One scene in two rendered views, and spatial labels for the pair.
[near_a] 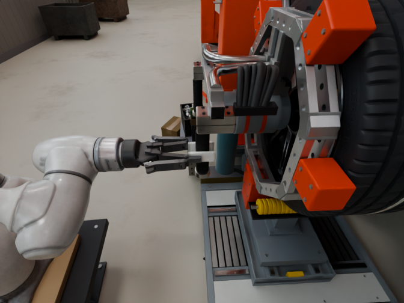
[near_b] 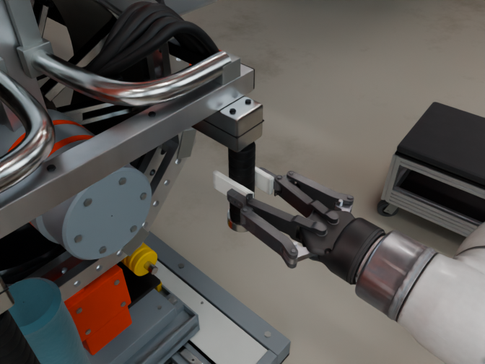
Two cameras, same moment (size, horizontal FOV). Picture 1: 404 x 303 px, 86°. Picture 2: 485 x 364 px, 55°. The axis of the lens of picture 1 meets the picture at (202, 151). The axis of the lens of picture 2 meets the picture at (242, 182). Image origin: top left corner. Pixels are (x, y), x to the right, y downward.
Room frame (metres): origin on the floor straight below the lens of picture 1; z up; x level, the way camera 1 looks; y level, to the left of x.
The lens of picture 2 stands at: (0.79, 0.34, 1.26)
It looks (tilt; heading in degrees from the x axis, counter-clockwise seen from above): 42 degrees down; 225
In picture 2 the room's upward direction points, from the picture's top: straight up
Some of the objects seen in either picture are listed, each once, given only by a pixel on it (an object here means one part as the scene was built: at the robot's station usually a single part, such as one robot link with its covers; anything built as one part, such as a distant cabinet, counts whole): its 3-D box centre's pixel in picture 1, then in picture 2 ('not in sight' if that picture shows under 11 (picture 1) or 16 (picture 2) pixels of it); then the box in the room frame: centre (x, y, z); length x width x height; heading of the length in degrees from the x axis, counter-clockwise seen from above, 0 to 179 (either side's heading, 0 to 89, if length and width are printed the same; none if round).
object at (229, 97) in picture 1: (250, 111); (65, 178); (0.62, -0.16, 0.85); 0.21 x 0.14 x 0.14; 93
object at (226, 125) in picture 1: (214, 119); (224, 114); (0.45, -0.03, 0.93); 0.09 x 0.05 x 0.05; 93
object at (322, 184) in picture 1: (320, 183); not in sight; (0.31, -0.25, 0.85); 0.09 x 0.08 x 0.07; 3
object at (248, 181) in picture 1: (263, 187); (81, 292); (0.63, -0.27, 0.48); 0.16 x 0.12 x 0.17; 93
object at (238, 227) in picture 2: (202, 152); (242, 183); (0.45, 0.00, 0.83); 0.04 x 0.04 x 0.16
